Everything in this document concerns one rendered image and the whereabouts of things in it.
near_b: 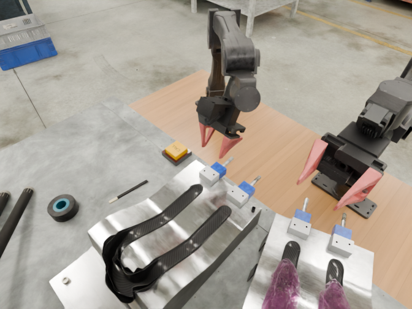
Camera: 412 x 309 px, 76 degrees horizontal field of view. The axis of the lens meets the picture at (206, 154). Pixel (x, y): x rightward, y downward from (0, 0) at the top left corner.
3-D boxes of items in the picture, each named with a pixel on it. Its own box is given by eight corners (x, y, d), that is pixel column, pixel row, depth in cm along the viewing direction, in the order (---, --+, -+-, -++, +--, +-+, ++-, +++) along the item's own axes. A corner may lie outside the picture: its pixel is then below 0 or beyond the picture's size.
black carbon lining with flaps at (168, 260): (195, 184, 81) (195, 165, 74) (236, 217, 74) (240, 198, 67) (94, 269, 64) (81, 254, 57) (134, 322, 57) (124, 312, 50)
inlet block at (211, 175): (225, 159, 89) (227, 148, 85) (237, 167, 87) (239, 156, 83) (198, 182, 83) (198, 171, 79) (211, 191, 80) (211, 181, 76)
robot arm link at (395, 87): (425, 112, 37) (452, 78, 43) (365, 86, 41) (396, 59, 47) (385, 164, 46) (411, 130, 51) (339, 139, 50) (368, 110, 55)
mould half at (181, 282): (197, 176, 92) (195, 149, 82) (257, 223, 80) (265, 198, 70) (59, 289, 68) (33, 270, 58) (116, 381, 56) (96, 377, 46)
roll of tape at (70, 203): (53, 226, 79) (48, 221, 77) (50, 205, 84) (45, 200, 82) (81, 216, 82) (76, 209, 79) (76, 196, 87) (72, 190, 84)
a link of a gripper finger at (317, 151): (334, 189, 37) (365, 154, 41) (290, 160, 40) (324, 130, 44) (319, 213, 42) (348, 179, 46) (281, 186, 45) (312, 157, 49)
